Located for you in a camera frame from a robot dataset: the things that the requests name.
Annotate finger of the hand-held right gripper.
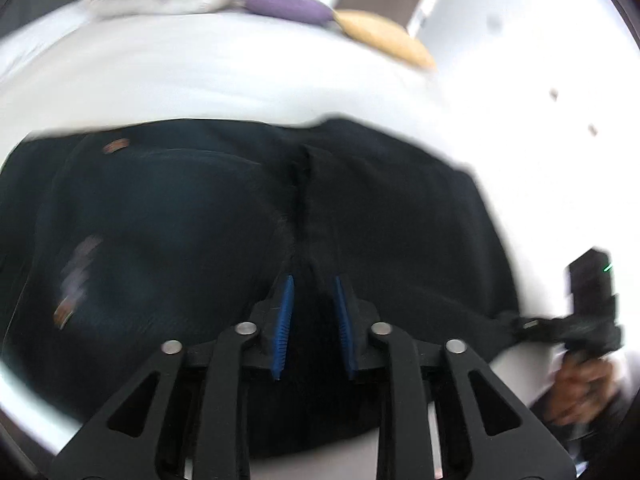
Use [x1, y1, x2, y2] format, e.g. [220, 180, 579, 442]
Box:
[495, 310, 571, 347]

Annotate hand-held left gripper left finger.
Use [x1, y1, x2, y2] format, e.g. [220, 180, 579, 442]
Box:
[50, 275, 296, 480]

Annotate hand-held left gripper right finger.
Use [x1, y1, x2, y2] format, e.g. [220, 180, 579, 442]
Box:
[332, 275, 578, 480]

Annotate black pants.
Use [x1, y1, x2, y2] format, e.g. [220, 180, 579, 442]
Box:
[0, 116, 523, 461]

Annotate person's right hand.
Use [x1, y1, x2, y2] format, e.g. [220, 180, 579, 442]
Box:
[544, 354, 619, 427]

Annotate bed with white sheet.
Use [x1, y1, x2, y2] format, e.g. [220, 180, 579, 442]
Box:
[0, 0, 571, 480]

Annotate yellow pillow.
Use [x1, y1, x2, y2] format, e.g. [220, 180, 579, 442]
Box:
[334, 9, 437, 72]

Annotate purple pillow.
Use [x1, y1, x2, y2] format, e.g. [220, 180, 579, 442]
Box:
[239, 0, 337, 27]

